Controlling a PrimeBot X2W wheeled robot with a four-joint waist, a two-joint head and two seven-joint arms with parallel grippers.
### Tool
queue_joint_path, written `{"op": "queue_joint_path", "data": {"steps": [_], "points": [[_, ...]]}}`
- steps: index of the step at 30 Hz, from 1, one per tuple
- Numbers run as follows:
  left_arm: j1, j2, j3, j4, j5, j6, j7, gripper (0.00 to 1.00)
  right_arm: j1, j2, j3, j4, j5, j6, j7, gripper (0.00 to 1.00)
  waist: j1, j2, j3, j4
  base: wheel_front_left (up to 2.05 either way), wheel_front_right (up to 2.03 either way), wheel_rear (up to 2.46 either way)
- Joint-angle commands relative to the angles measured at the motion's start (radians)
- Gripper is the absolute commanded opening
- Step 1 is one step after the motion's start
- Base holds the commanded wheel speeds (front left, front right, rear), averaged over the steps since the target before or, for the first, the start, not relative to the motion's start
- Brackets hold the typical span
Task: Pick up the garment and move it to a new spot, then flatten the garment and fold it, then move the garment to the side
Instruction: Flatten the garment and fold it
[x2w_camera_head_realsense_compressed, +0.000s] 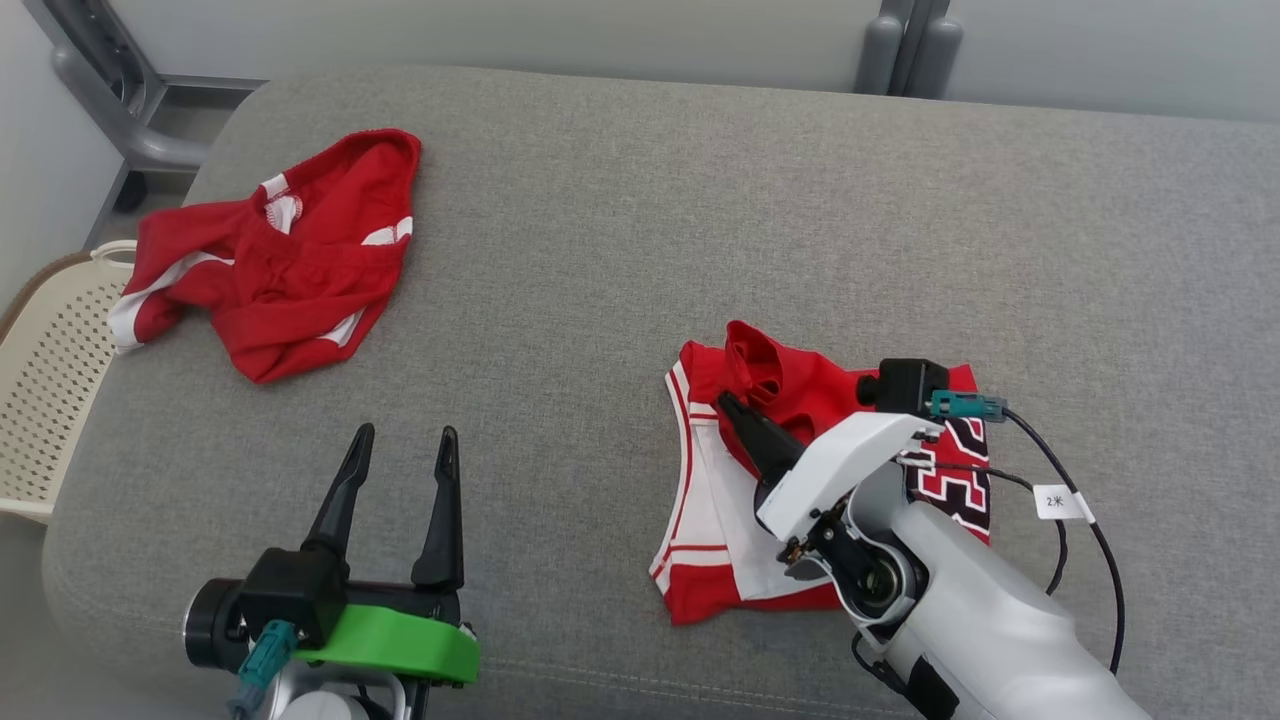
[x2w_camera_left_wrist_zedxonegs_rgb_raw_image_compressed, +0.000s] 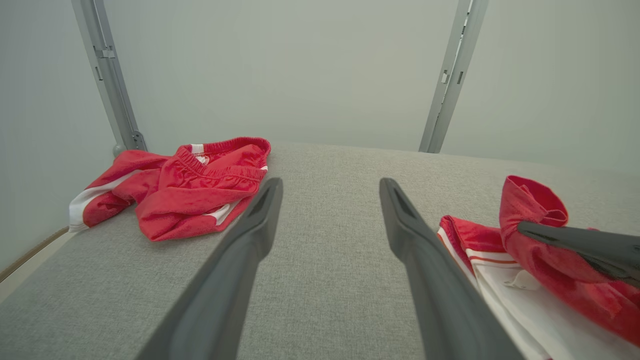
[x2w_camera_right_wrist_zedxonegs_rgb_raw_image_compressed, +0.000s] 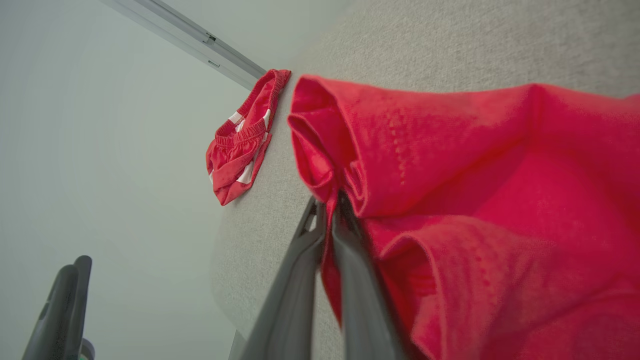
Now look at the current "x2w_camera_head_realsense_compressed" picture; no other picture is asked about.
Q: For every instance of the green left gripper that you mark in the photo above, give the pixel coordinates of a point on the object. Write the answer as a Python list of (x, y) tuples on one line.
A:
[(400, 640)]

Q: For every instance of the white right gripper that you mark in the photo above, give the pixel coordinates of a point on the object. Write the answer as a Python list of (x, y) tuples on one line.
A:
[(840, 470)]

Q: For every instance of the red basketball jersey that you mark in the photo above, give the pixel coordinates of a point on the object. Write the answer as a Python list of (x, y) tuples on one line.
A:
[(700, 500)]

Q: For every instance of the red shorts with white stripes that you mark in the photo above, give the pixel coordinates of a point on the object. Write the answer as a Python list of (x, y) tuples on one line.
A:
[(290, 270)]

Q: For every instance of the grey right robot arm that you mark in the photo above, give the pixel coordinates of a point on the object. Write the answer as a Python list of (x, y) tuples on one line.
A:
[(980, 630)]

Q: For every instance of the cream perforated laundry basket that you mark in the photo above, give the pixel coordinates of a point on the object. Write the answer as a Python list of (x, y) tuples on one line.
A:
[(45, 400)]

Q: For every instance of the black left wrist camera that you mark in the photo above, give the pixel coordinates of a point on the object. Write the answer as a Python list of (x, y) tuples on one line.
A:
[(290, 595)]

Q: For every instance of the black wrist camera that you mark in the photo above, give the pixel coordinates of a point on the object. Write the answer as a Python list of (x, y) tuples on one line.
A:
[(905, 385), (290, 595)]

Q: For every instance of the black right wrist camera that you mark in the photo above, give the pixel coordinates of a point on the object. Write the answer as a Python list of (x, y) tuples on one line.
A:
[(905, 385)]

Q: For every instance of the grey double partition post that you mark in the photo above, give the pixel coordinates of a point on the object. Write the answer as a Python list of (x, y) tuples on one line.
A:
[(905, 50)]

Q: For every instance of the grey partition base rail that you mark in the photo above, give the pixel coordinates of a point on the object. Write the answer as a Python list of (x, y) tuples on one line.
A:
[(215, 88)]

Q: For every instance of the grey partition post with foot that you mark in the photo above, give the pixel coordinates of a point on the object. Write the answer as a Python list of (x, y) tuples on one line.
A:
[(110, 90)]

